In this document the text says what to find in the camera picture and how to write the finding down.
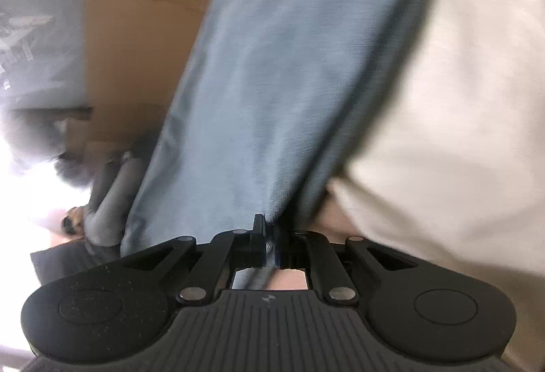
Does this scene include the brown bear plush with cap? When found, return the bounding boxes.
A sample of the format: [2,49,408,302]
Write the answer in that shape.
[62,206,86,237]

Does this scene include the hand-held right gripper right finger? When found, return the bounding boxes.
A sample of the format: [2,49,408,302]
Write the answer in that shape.
[275,227,420,305]

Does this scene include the grey plush toy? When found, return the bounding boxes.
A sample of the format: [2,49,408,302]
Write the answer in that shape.
[83,151,150,247]

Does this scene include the cream bear printed bed sheet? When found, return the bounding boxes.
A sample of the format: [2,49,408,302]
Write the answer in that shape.
[307,0,545,296]

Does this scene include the grey wrapped mattress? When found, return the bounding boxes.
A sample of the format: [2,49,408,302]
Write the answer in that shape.
[0,0,92,109]

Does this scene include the flattened cardboard box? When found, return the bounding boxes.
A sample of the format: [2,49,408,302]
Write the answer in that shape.
[83,0,239,156]

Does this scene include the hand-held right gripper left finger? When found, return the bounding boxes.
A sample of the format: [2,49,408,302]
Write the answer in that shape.
[121,214,269,307]

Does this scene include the blue denim pants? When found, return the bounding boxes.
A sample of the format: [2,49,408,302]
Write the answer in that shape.
[119,0,461,292]

